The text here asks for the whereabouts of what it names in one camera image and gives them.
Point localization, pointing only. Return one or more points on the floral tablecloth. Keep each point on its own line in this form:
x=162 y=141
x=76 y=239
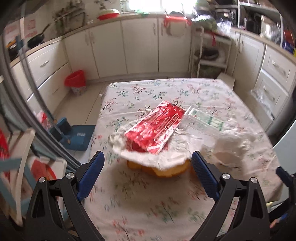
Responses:
x=143 y=196

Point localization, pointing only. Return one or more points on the red lined floor bin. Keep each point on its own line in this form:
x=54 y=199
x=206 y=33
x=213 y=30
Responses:
x=76 y=82

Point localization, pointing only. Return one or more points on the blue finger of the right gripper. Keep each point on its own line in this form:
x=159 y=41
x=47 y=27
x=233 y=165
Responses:
x=285 y=177

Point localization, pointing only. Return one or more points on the green vegetables bag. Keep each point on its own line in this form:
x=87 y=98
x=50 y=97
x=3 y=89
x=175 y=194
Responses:
x=206 y=21

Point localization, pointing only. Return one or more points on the white rolling shelf cart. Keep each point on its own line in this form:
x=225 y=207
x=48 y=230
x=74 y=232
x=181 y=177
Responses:
x=201 y=38

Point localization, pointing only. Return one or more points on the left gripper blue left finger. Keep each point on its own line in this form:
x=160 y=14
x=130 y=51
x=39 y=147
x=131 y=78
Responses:
x=90 y=175

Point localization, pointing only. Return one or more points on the clear plastic bottle white cap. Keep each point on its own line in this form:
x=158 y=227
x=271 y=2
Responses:
x=202 y=125

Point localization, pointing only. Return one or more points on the black wok on stove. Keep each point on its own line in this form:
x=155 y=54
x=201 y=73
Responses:
x=38 y=39

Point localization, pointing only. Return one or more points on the red white covered basin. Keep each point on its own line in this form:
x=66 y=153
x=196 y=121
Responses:
x=108 y=14

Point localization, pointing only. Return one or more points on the broom handle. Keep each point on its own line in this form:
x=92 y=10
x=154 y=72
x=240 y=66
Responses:
x=34 y=88

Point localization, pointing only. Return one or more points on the clear bag on drawer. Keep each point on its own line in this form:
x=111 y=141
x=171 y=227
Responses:
x=264 y=101

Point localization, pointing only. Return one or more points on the small white wooden stool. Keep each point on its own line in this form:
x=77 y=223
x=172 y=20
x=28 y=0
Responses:
x=230 y=81

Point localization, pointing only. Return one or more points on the red snack wrapper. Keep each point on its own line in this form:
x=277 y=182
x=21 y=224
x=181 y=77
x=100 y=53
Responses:
x=153 y=131

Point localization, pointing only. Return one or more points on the white blue shoe rack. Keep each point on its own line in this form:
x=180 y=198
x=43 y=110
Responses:
x=20 y=171

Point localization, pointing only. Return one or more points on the black pan on cart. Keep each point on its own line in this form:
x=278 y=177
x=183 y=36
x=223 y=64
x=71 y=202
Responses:
x=209 y=54

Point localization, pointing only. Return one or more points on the white plastic bag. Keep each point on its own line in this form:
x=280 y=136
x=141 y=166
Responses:
x=228 y=146

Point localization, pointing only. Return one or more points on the blue dustpan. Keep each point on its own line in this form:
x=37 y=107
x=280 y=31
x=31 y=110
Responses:
x=76 y=137

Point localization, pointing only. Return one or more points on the red bag door hanger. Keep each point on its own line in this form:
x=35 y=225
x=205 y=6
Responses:
x=176 y=26

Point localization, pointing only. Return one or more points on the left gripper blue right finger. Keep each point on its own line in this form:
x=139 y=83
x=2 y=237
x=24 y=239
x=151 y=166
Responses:
x=207 y=174

